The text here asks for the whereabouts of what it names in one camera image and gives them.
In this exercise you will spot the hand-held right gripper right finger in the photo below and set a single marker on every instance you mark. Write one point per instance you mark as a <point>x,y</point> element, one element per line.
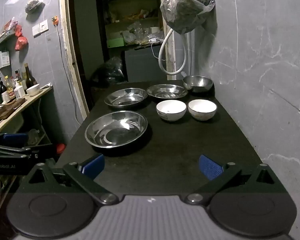
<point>210,167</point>

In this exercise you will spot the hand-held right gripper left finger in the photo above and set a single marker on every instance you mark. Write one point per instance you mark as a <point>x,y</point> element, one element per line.
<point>95,164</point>

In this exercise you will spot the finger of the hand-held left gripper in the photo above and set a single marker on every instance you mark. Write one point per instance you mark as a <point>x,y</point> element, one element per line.
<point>15,138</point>
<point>10,151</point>

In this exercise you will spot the large steel bowl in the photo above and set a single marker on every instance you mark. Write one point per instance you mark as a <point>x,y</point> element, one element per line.
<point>116,130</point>

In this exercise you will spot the white ceramic bowl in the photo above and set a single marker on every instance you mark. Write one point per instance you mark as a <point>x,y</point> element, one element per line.
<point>33,89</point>
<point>171,110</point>
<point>202,109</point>

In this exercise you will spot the stainless steel plate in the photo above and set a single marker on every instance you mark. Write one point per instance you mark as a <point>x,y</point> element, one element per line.
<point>126,98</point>
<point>167,91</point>

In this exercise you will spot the stainless steel bowl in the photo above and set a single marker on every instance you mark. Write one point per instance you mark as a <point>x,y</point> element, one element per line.
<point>198,83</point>

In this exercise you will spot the wooden board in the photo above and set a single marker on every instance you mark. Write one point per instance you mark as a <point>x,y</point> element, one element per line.
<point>5,107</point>

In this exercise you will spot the wooden side counter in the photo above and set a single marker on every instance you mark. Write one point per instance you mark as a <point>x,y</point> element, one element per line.
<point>27,102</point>

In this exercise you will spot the row of sauce bottles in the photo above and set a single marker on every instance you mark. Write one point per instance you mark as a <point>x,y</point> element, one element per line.
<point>10,90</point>

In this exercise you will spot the black plastic bag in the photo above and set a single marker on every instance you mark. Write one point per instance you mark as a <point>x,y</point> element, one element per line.
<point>110,71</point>

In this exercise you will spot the red plastic bag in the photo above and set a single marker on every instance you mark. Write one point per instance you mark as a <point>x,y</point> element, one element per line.
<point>18,30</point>
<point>21,42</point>

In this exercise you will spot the dark grey cabinet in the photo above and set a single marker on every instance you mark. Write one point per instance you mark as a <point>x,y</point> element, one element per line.
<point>142,65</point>

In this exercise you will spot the colourful packet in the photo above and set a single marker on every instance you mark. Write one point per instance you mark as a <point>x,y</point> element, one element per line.
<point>10,23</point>

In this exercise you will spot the orange plug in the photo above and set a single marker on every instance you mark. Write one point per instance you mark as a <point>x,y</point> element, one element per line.
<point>55,21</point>

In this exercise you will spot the green box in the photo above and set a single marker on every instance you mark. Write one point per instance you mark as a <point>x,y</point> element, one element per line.
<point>115,42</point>

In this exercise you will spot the hanging clear bag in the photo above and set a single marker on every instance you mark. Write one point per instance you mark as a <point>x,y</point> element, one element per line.
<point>33,3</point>

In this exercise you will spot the cluttered shelf unit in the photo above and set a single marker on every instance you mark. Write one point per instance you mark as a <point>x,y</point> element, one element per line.
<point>130,12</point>

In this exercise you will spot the plastic bag with dark contents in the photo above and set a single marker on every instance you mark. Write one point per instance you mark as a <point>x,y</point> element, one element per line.
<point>187,7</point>

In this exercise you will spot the white wall box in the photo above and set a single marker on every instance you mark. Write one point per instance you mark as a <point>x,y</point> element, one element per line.
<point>3,58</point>

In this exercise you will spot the small wall shelf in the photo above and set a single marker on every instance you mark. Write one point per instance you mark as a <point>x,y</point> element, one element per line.
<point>5,37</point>

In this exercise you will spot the wooden door frame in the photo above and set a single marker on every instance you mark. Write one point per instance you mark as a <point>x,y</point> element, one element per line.
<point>67,42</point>

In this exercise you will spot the white wall socket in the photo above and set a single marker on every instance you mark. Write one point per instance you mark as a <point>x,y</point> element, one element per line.
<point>40,28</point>

